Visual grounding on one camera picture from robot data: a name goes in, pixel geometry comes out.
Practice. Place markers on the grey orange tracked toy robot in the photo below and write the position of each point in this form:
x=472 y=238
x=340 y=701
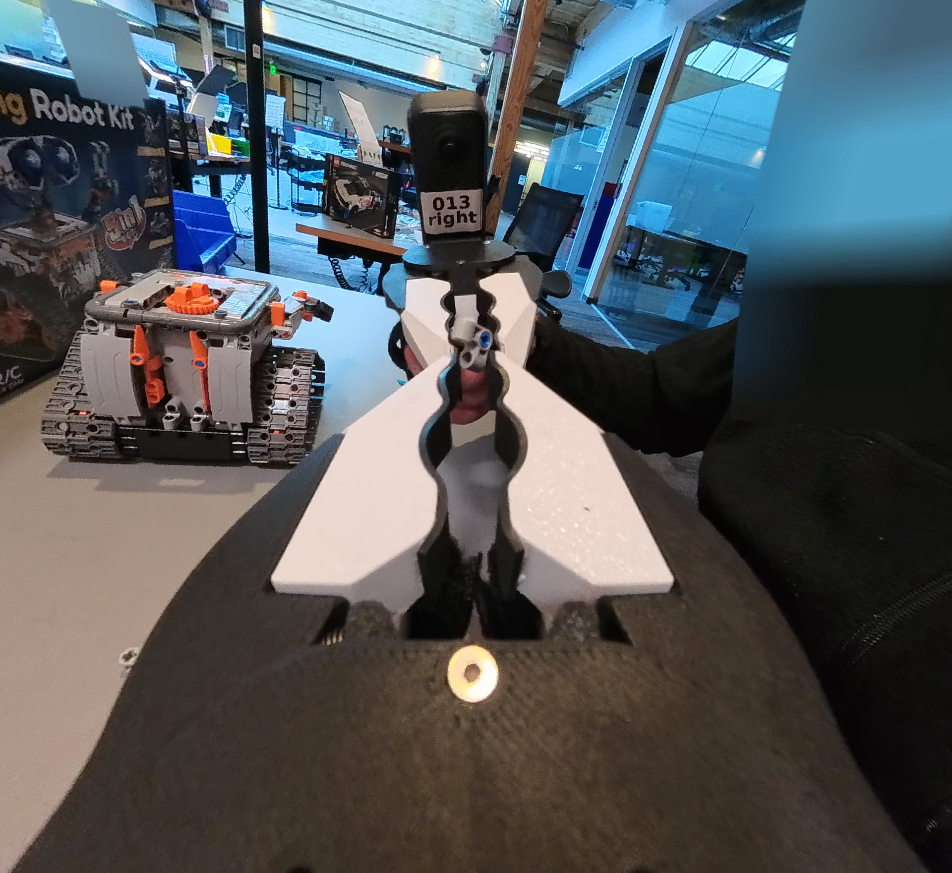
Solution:
x=186 y=367

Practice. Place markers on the black toy car box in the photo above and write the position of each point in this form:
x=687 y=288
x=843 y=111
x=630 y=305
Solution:
x=361 y=192

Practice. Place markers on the person's right hand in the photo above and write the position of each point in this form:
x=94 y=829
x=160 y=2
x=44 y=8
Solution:
x=470 y=397

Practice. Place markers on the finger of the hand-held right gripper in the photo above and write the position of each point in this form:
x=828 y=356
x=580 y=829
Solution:
x=517 y=323
x=424 y=315

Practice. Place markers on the wooden side table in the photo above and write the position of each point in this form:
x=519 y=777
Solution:
x=349 y=233

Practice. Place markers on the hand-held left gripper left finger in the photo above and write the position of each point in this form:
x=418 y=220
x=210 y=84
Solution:
x=357 y=516

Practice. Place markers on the blue robot kit box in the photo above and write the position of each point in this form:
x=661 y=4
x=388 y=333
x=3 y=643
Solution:
x=74 y=218

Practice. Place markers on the black office chair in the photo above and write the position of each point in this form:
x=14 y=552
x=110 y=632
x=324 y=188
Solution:
x=547 y=218

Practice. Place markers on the blue storage bin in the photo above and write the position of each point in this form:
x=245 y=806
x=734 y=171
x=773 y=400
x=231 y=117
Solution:
x=201 y=230

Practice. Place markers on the black metal pole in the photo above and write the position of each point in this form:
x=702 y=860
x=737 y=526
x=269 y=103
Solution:
x=254 y=107

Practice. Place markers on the person's right forearm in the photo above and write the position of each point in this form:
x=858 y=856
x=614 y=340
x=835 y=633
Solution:
x=632 y=389

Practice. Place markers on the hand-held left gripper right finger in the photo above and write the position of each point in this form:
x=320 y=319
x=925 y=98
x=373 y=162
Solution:
x=587 y=516

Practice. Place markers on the wooden post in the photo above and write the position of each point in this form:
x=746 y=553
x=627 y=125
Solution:
x=524 y=70

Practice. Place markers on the pale grey brick connector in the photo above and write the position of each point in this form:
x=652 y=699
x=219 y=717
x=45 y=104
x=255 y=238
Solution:
x=467 y=349

